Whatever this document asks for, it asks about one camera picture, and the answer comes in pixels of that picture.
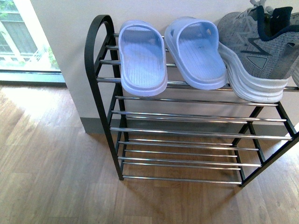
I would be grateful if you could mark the black metal shoe rack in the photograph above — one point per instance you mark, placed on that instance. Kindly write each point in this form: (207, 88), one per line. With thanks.
(169, 140)

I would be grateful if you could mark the dark grey window frame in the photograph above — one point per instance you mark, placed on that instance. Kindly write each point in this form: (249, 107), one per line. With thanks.
(31, 76)

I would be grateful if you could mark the light blue slipper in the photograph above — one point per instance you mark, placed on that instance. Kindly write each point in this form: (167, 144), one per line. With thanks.
(193, 44)
(143, 59)

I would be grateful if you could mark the grey knit sneaker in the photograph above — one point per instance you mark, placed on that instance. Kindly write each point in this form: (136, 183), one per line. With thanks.
(295, 76)
(260, 48)

